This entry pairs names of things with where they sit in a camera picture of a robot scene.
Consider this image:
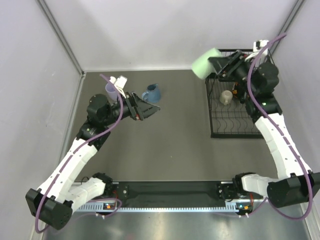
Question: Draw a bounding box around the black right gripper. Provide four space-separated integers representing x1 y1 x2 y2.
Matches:
208 50 258 97

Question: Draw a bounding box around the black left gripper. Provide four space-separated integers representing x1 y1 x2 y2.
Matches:
102 91 161 126

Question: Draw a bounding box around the blue patterned ceramic jug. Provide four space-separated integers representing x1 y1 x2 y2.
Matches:
141 83 161 104

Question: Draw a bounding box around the light green plastic cup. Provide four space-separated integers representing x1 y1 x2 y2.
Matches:
191 48 223 80

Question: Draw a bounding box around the lavender plastic cup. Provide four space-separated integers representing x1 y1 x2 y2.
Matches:
105 83 118 101

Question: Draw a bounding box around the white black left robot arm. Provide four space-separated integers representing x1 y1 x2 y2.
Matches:
25 92 161 233

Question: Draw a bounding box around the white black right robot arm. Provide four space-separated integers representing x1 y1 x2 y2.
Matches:
207 48 320 208

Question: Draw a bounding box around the black orange mug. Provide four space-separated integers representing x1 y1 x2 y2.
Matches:
232 82 247 104

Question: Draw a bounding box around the beige ceramic mug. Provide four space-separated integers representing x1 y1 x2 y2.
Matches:
219 90 233 106

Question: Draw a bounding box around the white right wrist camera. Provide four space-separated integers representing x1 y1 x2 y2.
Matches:
251 39 269 58

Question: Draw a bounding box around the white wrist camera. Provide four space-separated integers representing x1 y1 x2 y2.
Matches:
251 39 269 58
109 75 128 98

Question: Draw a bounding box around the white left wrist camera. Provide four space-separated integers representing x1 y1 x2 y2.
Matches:
109 75 128 98

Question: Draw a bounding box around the black wire dish rack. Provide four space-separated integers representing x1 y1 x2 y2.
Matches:
204 48 278 139

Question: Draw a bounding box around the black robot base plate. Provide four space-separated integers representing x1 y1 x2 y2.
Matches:
111 181 238 208

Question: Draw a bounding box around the slotted aluminium cable duct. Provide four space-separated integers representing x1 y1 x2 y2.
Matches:
76 201 253 214

